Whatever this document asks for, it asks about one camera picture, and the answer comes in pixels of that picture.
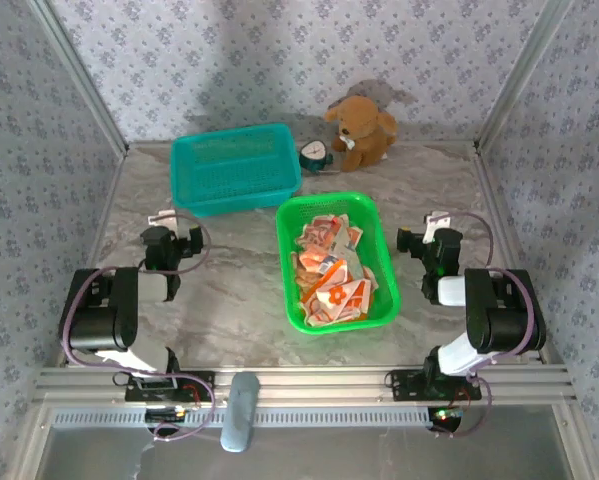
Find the small teal alarm clock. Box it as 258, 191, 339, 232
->
298, 139, 336, 175

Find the small circuit board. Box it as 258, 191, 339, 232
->
428, 407, 465, 431
145, 407, 188, 424

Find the grey oblong handle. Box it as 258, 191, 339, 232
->
220, 372, 260, 454

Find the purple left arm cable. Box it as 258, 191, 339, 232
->
61, 213, 216, 442

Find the slotted grey cable duct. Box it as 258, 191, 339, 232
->
53, 405, 433, 429

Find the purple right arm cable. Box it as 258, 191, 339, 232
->
436, 212, 543, 440

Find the aluminium frame post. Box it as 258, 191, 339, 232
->
28, 0, 130, 154
472, 0, 576, 151

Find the teal plastic basket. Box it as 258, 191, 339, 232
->
170, 122, 303, 219

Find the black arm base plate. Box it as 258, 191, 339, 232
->
124, 370, 216, 402
389, 368, 483, 402

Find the aluminium frame rail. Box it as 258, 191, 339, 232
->
32, 366, 578, 406

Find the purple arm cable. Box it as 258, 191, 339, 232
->
436, 212, 543, 440
61, 213, 216, 442

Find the green plastic basket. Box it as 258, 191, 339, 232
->
275, 191, 402, 335

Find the brown plush dog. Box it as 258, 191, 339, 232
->
323, 94, 399, 174

